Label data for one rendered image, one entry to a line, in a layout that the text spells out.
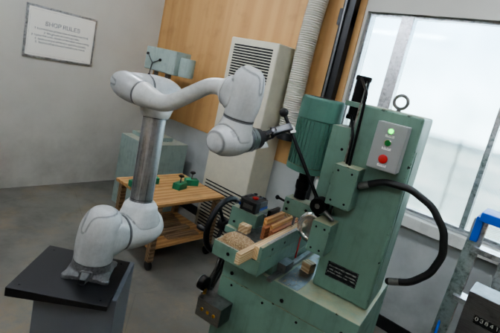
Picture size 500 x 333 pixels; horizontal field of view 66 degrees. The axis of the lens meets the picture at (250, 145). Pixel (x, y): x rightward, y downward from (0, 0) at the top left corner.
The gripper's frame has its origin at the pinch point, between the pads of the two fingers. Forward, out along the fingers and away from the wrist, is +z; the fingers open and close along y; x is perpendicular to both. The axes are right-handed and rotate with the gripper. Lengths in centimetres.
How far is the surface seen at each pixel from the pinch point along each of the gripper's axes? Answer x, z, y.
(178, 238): -14, 84, -157
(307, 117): 2.6, 5.6, 12.3
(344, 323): -70, -8, -2
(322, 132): -5.3, 7.7, 14.3
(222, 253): -32.6, -19.3, -32.0
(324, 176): -21.1, 7.1, 7.7
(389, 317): -122, 139, -47
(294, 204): -26.3, 10.4, -11.4
